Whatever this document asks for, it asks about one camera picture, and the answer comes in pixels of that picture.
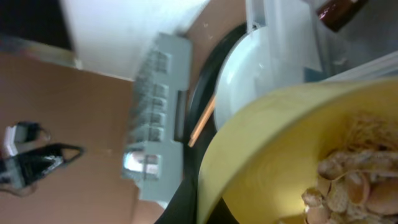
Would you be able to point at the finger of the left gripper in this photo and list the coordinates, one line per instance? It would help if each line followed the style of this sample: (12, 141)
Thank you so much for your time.
(25, 169)

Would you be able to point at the yellow bowl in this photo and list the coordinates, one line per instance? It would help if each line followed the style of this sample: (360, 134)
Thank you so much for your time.
(262, 160)

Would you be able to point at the peanut shells food waste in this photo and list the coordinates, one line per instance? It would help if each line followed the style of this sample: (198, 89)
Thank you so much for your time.
(357, 180)

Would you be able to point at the brown snack wrapper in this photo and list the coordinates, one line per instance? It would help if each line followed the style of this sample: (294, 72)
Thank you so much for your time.
(335, 14)

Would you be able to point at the grey dishwasher rack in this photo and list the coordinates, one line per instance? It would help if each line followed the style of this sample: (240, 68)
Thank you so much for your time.
(153, 156)

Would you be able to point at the round black tray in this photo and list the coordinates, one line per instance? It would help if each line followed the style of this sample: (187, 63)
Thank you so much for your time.
(183, 205)

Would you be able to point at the grey round plate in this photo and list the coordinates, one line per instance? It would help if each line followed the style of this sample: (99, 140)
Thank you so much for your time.
(249, 72)

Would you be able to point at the clear plastic bin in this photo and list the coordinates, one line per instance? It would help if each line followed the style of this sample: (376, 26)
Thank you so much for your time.
(365, 48)

